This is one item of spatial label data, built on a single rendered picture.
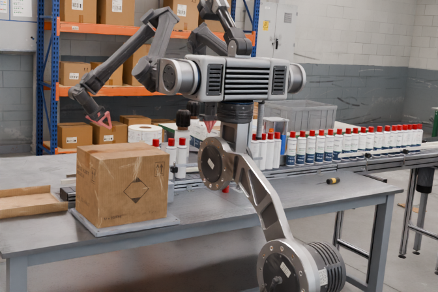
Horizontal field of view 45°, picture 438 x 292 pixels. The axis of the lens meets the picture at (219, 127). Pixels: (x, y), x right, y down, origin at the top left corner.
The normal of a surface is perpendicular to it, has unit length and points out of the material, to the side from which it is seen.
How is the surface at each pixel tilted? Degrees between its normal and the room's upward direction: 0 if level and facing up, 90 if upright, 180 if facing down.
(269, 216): 90
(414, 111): 90
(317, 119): 90
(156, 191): 90
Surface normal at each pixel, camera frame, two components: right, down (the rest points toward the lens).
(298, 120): 0.62, 0.18
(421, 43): -0.82, 0.04
